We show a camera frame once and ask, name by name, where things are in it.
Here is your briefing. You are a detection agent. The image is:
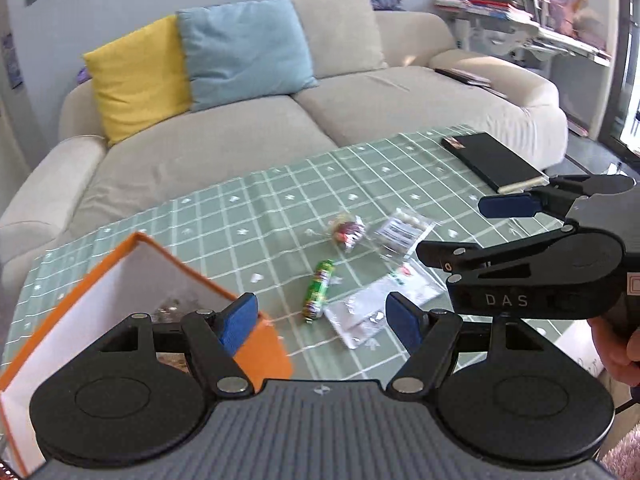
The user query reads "small clear brown snack packet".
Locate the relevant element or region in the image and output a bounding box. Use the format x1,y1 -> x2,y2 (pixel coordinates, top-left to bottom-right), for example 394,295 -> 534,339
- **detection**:
324,212 -> 366,254

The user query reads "beige sofa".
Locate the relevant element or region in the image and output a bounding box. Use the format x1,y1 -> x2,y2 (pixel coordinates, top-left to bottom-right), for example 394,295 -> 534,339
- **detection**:
0,0 -> 569,282

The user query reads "dark wall poster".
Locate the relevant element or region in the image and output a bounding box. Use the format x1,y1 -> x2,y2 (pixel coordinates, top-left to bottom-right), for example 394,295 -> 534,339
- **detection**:
0,32 -> 24,89

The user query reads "pink fluffy rug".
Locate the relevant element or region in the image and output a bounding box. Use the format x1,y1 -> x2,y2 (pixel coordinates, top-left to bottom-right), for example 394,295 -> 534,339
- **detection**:
599,424 -> 640,480

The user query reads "clear silver snack packet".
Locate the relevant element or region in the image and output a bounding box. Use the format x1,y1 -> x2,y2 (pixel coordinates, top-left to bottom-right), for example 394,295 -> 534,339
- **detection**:
323,277 -> 401,350

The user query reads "beige pillow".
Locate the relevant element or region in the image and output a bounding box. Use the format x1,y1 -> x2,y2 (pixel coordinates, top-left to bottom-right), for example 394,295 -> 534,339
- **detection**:
270,0 -> 390,94

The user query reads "clear packet of white eggs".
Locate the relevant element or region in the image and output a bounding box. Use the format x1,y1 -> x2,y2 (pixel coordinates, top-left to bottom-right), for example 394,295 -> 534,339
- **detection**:
373,208 -> 434,256

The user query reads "black notebook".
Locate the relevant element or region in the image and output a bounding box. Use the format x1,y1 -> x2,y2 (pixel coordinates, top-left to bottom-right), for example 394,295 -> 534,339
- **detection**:
440,132 -> 550,195

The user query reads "white packet with green label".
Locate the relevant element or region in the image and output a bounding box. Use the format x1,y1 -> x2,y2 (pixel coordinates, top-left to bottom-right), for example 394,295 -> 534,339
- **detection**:
387,259 -> 446,306

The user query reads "green sausage packet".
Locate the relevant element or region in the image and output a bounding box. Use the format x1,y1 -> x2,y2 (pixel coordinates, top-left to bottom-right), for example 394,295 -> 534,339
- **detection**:
301,258 -> 336,324

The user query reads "blue pillow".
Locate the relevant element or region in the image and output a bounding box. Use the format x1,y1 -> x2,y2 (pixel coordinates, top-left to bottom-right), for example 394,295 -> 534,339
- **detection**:
175,0 -> 320,113

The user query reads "orange cardboard box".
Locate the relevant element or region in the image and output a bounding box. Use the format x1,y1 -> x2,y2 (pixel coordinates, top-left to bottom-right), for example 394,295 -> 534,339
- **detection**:
0,232 -> 294,479

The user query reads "green checked tablecloth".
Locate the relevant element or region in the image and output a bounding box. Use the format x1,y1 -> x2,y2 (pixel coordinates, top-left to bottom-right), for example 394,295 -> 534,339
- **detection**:
0,124 -> 601,397

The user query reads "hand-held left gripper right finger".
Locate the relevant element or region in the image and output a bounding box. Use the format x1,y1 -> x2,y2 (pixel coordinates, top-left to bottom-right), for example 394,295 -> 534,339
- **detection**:
385,291 -> 552,397

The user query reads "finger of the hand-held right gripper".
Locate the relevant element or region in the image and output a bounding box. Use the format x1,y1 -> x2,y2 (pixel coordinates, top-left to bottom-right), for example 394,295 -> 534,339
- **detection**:
478,174 -> 637,221
415,224 -> 582,284

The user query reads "cluttered white desk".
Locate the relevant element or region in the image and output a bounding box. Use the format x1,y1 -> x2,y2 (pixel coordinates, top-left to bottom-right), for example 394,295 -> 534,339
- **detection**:
434,0 -> 614,69

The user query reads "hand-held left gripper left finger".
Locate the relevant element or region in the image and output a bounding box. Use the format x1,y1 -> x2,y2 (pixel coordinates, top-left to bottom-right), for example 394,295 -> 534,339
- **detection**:
94,292 -> 260,397

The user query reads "yellow pillow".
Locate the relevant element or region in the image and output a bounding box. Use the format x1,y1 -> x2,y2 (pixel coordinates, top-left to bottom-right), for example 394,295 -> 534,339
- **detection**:
82,13 -> 194,147

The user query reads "person's right hand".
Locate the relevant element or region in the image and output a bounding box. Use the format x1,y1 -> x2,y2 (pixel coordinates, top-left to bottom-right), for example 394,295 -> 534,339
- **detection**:
591,315 -> 640,387

